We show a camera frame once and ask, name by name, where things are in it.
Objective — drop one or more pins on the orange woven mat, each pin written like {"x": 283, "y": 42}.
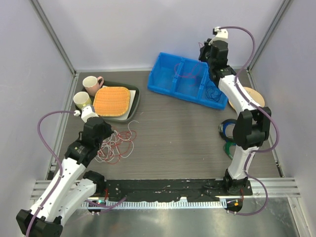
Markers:
{"x": 111, "y": 101}

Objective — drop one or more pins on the beige decorated ceramic plate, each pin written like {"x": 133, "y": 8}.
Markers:
{"x": 256, "y": 97}

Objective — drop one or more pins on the dark green plastic tray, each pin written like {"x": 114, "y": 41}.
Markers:
{"x": 116, "y": 101}

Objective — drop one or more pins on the aluminium frame post left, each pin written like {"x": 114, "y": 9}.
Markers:
{"x": 52, "y": 34}

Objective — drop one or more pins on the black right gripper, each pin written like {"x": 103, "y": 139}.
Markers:
{"x": 202, "y": 51}

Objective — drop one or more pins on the pink ceramic mug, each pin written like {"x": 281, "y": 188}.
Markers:
{"x": 92, "y": 84}

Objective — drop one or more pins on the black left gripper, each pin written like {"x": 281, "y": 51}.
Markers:
{"x": 108, "y": 130}

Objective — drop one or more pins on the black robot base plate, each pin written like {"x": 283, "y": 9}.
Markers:
{"x": 168, "y": 190}

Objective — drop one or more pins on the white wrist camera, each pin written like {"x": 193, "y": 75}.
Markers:
{"x": 220, "y": 34}
{"x": 86, "y": 113}

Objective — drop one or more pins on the slotted cable duct rail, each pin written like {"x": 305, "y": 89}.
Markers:
{"x": 181, "y": 204}

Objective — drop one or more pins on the blue three-compartment plastic bin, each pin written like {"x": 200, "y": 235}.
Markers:
{"x": 185, "y": 79}

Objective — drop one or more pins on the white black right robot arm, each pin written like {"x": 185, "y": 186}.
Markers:
{"x": 252, "y": 126}

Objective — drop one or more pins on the yellow green ceramic mug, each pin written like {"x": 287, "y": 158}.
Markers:
{"x": 82, "y": 99}

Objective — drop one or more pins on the aluminium frame post right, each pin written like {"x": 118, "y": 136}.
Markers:
{"x": 285, "y": 4}

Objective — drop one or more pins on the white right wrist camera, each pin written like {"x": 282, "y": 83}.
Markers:
{"x": 220, "y": 34}

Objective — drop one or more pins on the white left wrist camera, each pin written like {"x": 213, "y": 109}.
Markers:
{"x": 86, "y": 113}

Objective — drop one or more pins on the aluminium frame post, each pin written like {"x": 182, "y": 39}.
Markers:
{"x": 285, "y": 4}
{"x": 52, "y": 34}

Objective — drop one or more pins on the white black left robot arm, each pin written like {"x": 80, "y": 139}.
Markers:
{"x": 70, "y": 187}

